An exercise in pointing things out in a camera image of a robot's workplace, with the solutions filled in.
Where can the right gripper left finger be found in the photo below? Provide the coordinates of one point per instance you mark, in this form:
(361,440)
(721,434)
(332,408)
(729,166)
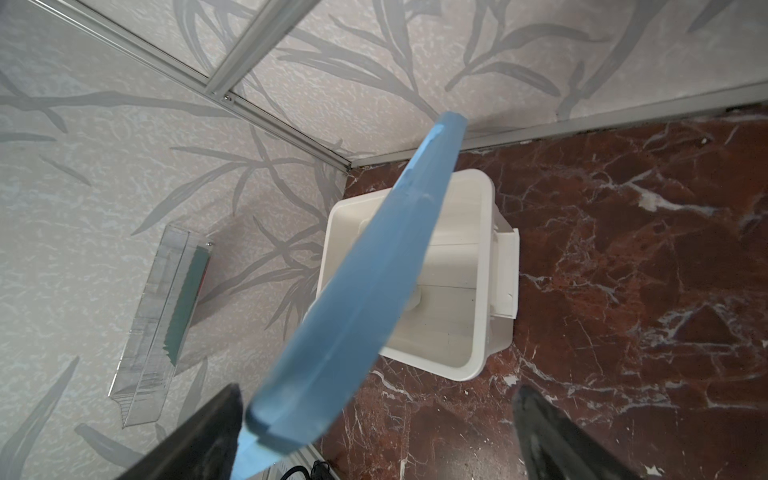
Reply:
(204,447)

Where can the white plastic storage bin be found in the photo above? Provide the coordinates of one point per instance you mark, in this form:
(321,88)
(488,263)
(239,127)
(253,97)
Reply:
(466,298)

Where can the clear wall shelf green mat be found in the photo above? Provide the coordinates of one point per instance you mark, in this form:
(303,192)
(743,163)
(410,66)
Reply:
(158,332)

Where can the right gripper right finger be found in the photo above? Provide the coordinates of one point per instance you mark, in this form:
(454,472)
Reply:
(553,447)

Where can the blue plastic bin lid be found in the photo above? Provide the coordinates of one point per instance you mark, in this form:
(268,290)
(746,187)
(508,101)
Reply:
(343,332)

